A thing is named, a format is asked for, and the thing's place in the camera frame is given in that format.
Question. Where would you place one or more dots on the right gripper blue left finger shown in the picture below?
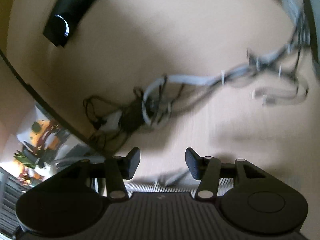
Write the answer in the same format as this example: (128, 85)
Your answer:
(119, 169)

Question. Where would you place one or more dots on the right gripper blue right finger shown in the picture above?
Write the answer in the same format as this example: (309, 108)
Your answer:
(207, 171)

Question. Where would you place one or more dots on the striped grey white garment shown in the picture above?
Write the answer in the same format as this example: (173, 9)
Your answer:
(178, 181)

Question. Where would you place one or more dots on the black power adapter brick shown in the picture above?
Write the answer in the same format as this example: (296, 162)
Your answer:
(131, 117)

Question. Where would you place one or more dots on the black computer monitor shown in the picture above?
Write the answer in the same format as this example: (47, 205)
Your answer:
(48, 185)

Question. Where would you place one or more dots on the black desk power strip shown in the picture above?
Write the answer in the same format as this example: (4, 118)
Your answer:
(64, 19)

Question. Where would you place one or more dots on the white glass computer case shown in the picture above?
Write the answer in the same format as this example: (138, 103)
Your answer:
(311, 8)

